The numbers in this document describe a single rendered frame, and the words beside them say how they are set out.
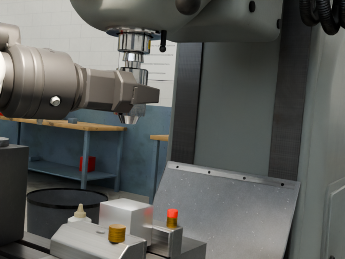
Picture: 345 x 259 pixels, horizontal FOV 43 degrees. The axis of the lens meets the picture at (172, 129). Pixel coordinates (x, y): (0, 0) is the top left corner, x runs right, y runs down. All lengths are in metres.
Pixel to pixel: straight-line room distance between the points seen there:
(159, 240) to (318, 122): 0.43
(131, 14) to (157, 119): 5.11
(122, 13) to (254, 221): 0.52
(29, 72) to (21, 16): 7.19
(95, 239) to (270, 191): 0.43
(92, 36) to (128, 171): 2.02
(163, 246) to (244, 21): 0.36
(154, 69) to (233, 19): 5.07
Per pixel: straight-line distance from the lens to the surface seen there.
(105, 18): 0.59
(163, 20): 0.59
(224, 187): 0.95
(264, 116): 0.93
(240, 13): 0.69
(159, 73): 5.69
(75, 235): 0.62
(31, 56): 0.53
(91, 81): 0.55
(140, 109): 0.62
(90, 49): 6.50
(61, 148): 6.80
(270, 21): 0.79
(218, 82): 0.98
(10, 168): 0.88
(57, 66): 0.54
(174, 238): 0.66
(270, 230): 0.89
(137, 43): 0.62
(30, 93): 0.52
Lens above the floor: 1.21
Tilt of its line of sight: 3 degrees down
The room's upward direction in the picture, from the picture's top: 5 degrees clockwise
